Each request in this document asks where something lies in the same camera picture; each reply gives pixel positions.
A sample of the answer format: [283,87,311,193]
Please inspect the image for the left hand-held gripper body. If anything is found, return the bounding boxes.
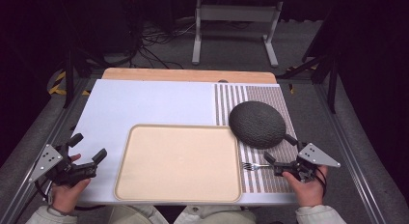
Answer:
[28,143,98,188]

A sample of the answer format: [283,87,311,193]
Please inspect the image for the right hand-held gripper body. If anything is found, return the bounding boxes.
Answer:
[273,142,341,183]

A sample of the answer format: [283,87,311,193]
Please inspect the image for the silver metal fork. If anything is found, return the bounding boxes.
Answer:
[242,161,275,172]

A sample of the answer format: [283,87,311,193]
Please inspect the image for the person's right hand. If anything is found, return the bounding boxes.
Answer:
[282,165,329,208]

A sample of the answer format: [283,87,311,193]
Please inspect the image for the person's left hand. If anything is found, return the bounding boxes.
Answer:
[50,153,92,215]

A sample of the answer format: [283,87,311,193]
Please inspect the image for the dark grey round plate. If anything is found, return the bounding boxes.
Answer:
[228,100,287,151]

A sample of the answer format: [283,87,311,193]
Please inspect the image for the striped brown white placemat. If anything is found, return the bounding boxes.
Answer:
[213,82,299,195]

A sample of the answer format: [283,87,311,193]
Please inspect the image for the yellow black floor tape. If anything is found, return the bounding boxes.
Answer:
[47,70,92,97]

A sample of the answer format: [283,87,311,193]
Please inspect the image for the black tripod stand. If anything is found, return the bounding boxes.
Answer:
[47,46,107,110]
[276,11,341,115]

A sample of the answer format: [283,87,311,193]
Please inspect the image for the light blue table mat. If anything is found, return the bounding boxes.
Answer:
[68,78,299,207]

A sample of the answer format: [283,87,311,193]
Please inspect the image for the beige rectangular tray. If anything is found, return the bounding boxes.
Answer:
[113,124,243,204]

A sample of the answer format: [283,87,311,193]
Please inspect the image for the person's legs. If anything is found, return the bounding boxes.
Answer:
[106,204,258,224]

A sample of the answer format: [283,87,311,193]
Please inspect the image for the grey metal stand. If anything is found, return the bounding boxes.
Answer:
[191,0,285,70]

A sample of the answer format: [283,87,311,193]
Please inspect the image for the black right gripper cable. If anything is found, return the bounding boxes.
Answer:
[315,167,328,197]

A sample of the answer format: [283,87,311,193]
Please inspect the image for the black floor cables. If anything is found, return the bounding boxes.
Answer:
[128,17,197,70]

